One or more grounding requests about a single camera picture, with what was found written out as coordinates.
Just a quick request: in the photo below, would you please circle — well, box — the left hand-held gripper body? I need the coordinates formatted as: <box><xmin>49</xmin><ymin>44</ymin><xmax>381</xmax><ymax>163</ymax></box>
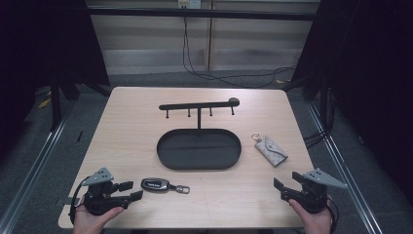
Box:
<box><xmin>81</xmin><ymin>167</ymin><xmax>131</xmax><ymax>216</ymax></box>

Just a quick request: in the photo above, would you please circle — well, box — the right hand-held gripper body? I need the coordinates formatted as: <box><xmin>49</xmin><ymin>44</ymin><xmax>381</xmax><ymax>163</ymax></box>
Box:
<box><xmin>287</xmin><ymin>168</ymin><xmax>349</xmax><ymax>215</ymax></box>

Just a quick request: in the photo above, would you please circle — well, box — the black car key fob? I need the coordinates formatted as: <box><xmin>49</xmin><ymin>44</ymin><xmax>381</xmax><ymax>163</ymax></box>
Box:
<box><xmin>140</xmin><ymin>176</ymin><xmax>191</xmax><ymax>195</ymax></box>

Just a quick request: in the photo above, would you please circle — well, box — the grey key pouch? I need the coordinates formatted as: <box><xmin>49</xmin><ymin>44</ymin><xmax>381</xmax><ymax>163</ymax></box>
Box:
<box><xmin>250</xmin><ymin>132</ymin><xmax>289</xmax><ymax>168</ymax></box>

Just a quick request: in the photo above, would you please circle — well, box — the black key rack with tray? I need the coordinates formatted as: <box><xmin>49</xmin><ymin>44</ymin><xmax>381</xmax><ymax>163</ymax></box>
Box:
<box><xmin>156</xmin><ymin>97</ymin><xmax>243</xmax><ymax>171</ymax></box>

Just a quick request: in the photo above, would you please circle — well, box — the person's left hand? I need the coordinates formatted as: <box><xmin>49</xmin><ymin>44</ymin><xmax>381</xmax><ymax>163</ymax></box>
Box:
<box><xmin>71</xmin><ymin>204</ymin><xmax>125</xmax><ymax>234</ymax></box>

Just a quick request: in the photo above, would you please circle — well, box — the person's right hand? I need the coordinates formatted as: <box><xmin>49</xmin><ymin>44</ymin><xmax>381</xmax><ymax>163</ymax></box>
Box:
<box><xmin>287</xmin><ymin>198</ymin><xmax>334</xmax><ymax>234</ymax></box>

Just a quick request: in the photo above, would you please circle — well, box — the grey tape strip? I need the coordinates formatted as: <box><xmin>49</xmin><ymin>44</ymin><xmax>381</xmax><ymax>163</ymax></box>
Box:
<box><xmin>55</xmin><ymin>196</ymin><xmax>78</xmax><ymax>207</ymax></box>

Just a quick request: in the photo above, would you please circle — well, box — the black stand leg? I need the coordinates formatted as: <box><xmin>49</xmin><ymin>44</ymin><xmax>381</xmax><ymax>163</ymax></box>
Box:
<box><xmin>50</xmin><ymin>74</ymin><xmax>63</xmax><ymax>133</ymax></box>

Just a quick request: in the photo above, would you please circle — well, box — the dark curtain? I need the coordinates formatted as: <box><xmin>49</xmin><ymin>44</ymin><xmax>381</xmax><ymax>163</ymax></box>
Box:
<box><xmin>0</xmin><ymin>0</ymin><xmax>111</xmax><ymax>160</ymax></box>
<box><xmin>290</xmin><ymin>0</ymin><xmax>413</xmax><ymax>204</ymax></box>

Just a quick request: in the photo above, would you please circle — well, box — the black horizontal bar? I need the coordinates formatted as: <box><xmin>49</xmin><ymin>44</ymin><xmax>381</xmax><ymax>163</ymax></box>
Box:
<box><xmin>87</xmin><ymin>8</ymin><xmax>318</xmax><ymax>22</ymax></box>

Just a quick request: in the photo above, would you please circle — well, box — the left hand-held gripper cable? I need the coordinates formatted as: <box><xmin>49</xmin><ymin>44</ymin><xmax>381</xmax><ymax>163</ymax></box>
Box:
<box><xmin>68</xmin><ymin>176</ymin><xmax>91</xmax><ymax>225</ymax></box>

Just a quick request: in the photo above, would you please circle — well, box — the hand-held gripper cable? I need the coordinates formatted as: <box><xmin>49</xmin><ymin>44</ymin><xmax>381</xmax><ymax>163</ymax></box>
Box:
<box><xmin>325</xmin><ymin>194</ymin><xmax>341</xmax><ymax>234</ymax></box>
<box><xmin>68</xmin><ymin>176</ymin><xmax>91</xmax><ymax>225</ymax></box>

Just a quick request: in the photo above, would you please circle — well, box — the right hand-held gripper cable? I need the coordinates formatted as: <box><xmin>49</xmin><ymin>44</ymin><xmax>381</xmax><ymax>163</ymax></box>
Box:
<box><xmin>325</xmin><ymin>194</ymin><xmax>341</xmax><ymax>234</ymax></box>

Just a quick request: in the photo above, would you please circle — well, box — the metal floor rail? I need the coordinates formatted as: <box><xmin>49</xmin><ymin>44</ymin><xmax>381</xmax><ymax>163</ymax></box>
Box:
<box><xmin>306</xmin><ymin>101</ymin><xmax>385</xmax><ymax>234</ymax></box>
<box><xmin>0</xmin><ymin>105</ymin><xmax>76</xmax><ymax>234</ymax></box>

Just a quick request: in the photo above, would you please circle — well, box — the bundle of black floor cables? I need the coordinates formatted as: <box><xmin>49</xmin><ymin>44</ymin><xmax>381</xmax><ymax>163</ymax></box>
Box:
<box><xmin>303</xmin><ymin>87</ymin><xmax>337</xmax><ymax>149</ymax></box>

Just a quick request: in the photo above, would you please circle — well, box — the black wall cable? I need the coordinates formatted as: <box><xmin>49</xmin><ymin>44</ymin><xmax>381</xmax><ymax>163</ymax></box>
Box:
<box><xmin>182</xmin><ymin>16</ymin><xmax>297</xmax><ymax>90</ymax></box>

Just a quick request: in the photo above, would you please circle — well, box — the white wall socket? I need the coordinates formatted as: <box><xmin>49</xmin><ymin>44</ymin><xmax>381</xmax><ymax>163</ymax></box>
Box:
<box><xmin>177</xmin><ymin>0</ymin><xmax>203</xmax><ymax>10</ymax></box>

